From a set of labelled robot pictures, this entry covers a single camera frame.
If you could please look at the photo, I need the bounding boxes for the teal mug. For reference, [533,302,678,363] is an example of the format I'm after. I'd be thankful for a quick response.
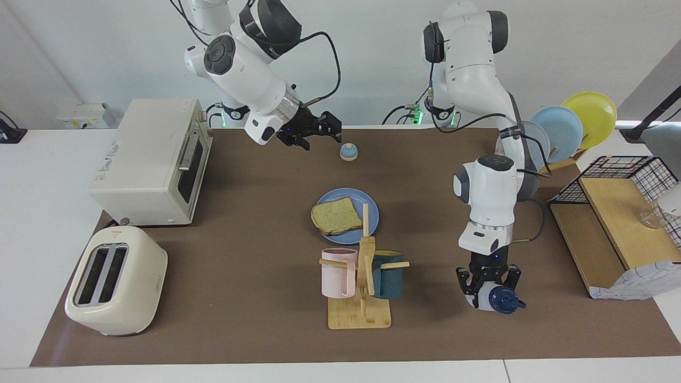
[371,250,405,299]

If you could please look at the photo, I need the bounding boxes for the wooden mug tree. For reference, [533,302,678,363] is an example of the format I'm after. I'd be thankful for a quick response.
[319,203,410,330]

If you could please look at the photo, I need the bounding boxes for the wooden shelf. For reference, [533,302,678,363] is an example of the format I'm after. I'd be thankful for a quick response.
[549,176,681,298]

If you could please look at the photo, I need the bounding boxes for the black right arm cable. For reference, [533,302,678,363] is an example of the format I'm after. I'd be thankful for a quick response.
[271,31,342,107]

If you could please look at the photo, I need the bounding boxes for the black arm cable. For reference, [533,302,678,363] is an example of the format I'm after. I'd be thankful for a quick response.
[271,31,342,107]
[428,32,554,244]

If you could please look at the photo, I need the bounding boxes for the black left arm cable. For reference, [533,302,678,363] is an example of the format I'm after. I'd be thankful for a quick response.
[428,32,554,244]

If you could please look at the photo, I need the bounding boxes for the toasted bread slice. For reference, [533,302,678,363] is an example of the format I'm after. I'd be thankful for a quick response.
[311,197,364,236]

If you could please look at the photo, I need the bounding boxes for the wooden plate rack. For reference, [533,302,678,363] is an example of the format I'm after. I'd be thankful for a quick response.
[548,133,588,172]

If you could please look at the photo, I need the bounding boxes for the light blue round plate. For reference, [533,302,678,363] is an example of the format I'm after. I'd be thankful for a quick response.
[531,106,584,164]

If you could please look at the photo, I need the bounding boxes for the grey round plate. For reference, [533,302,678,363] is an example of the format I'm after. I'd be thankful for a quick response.
[524,121,551,173]

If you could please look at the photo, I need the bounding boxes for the white wall outlet box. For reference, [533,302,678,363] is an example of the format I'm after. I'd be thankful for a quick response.
[57,103,116,130]

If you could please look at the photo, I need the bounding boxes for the yellow round plate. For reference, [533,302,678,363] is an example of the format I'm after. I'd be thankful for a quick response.
[561,91,618,151]

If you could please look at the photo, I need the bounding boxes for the white checked cloth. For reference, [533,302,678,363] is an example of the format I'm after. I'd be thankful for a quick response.
[588,261,681,301]

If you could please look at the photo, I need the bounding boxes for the clear glass cup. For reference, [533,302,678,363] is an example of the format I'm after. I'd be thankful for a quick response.
[638,205,672,229]

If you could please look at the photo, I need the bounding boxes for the black table clamp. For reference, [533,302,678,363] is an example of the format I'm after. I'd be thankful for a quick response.
[0,111,28,144]

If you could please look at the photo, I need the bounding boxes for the translucent seasoning bottle blue cap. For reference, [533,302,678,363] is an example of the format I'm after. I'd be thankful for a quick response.
[466,282,527,315]

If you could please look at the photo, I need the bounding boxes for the black left base cable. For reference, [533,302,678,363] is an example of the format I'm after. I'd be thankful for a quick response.
[382,85,433,126]

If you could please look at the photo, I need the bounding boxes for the pink ribbed mug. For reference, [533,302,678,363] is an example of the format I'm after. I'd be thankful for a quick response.
[321,248,358,299]

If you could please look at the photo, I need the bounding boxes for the cream two-slot toaster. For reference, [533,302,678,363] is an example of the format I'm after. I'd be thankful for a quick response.
[65,226,168,337]

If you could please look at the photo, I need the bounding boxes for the black wire basket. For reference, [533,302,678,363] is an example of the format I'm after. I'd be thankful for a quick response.
[549,155,681,251]

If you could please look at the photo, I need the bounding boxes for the black camera stand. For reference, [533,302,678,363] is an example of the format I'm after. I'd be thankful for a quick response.
[619,85,681,144]

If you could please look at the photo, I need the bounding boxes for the white toaster oven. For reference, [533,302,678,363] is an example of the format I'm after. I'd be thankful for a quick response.
[88,98,213,227]

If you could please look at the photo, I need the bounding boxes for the brown table mat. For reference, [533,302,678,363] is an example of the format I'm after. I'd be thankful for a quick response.
[29,128,681,368]

